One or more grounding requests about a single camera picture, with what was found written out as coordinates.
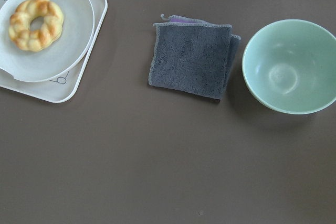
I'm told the cream serving tray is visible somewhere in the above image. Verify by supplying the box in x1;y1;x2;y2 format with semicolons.
1;0;108;103

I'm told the grey folded cloth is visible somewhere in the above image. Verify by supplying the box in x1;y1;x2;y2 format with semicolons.
148;15;241;100

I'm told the white plate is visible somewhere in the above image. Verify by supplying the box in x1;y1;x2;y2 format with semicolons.
1;0;95;82

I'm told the mint green bowl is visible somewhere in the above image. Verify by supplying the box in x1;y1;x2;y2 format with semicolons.
241;19;335;114

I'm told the braided ring donut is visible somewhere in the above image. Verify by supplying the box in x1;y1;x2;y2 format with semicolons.
8;0;64;52

